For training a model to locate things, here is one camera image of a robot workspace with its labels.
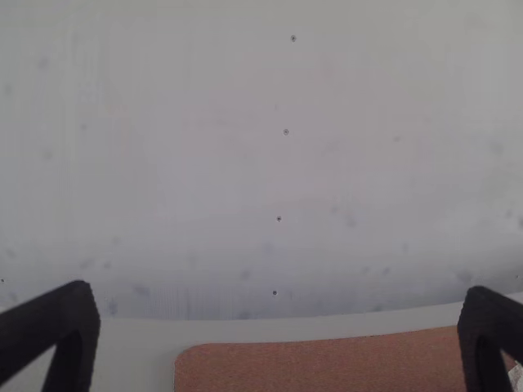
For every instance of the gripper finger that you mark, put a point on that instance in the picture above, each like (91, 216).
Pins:
(61, 322)
(480, 326)

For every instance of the pale towel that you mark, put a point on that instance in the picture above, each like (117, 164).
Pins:
(515, 377)

